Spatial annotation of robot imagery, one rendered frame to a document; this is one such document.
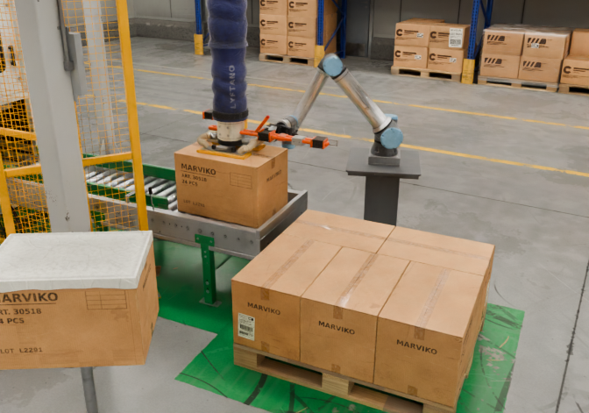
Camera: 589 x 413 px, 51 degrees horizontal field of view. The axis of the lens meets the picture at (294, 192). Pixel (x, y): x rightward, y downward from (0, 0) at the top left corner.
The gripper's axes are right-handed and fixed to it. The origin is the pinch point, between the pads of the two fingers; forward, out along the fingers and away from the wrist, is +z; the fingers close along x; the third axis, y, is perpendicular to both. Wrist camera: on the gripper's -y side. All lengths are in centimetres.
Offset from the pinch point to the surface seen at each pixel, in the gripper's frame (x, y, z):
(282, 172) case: -26.2, -4.3, -9.6
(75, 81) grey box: 44, 58, 95
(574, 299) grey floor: -104, -189, -73
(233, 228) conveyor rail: -49, 6, 36
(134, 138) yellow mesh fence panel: 0, 66, 46
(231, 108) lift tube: 16.6, 21.2, 9.4
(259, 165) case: -12.7, -2.4, 18.9
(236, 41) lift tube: 56, 19, 7
